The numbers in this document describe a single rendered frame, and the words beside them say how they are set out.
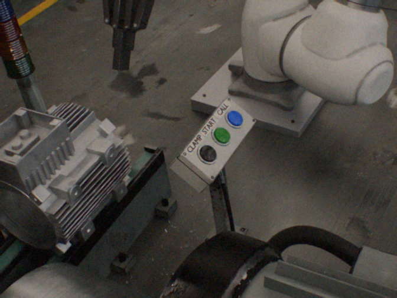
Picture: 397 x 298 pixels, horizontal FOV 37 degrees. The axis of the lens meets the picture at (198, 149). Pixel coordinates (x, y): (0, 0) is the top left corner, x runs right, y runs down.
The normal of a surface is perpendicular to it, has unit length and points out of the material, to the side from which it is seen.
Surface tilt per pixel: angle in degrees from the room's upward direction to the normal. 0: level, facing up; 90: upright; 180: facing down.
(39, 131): 0
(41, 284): 17
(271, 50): 81
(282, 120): 3
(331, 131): 0
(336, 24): 62
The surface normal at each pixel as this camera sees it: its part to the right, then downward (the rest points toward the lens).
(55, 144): 0.87, 0.23
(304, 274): -0.48, 0.14
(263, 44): -0.76, 0.39
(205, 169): 0.44, -0.46
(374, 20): 0.43, -0.18
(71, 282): 0.11, -0.96
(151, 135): -0.12, -0.76
